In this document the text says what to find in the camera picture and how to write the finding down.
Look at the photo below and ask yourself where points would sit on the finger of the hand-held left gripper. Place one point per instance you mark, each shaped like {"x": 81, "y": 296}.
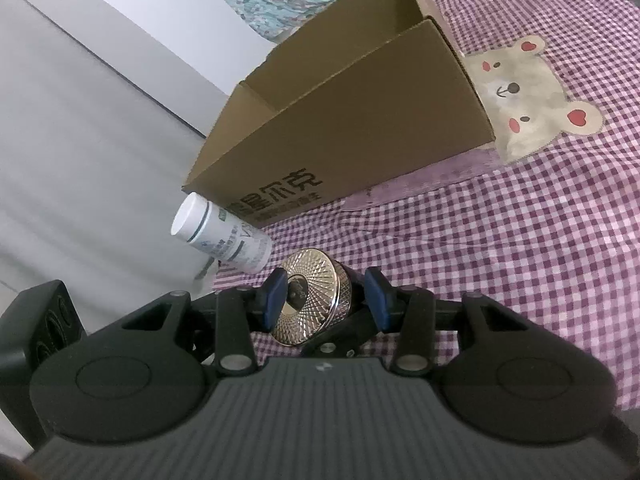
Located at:
{"x": 352, "y": 332}
{"x": 202, "y": 329}

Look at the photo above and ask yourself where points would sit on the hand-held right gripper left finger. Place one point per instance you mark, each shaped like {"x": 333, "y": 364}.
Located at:
{"x": 272, "y": 301}

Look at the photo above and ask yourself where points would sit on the brown cardboard box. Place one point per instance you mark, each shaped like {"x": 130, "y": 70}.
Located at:
{"x": 350, "y": 135}

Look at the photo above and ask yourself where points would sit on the dark jar with gold lid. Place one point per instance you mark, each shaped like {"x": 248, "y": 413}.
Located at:
{"x": 307, "y": 295}

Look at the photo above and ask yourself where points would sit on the white plastic bottle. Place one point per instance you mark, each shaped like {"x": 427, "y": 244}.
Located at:
{"x": 220, "y": 237}

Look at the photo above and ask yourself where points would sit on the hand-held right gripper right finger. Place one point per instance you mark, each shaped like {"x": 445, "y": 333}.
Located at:
{"x": 377, "y": 304}

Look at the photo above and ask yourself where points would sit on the purple checkered bear bedsheet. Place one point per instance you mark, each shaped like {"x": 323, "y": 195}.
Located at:
{"x": 500, "y": 260}

